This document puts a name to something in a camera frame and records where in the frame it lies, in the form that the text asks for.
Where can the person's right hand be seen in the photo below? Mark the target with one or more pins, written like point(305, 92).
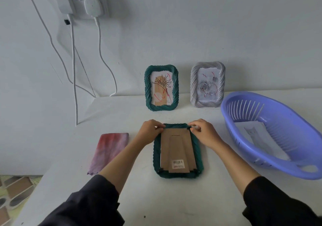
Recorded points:
point(206, 134)

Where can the green frame with flower picture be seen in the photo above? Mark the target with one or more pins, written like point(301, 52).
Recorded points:
point(161, 87)

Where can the purple plastic basket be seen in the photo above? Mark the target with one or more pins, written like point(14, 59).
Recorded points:
point(294, 135)

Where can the person's right forearm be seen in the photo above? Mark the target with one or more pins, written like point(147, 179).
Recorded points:
point(239, 168)

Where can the person's left forearm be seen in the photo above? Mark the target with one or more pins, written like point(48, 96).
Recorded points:
point(118, 165)

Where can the pink tie-dye cloth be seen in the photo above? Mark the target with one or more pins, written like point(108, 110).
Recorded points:
point(108, 150)

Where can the person's left fingers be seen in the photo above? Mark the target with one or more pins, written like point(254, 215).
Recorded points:
point(158, 125)

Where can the person's left hand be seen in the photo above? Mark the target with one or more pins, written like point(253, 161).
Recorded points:
point(147, 132)

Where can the cat picture paper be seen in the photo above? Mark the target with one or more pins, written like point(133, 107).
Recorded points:
point(259, 139)

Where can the person's right fingers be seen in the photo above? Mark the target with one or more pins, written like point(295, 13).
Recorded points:
point(195, 126)

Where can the white frame with rose picture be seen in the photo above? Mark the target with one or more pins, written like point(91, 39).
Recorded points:
point(207, 85)

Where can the white charger plug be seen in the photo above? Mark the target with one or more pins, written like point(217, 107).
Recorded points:
point(93, 6)

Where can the green frame with cardboard back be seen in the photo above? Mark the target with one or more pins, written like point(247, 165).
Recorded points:
point(177, 150)

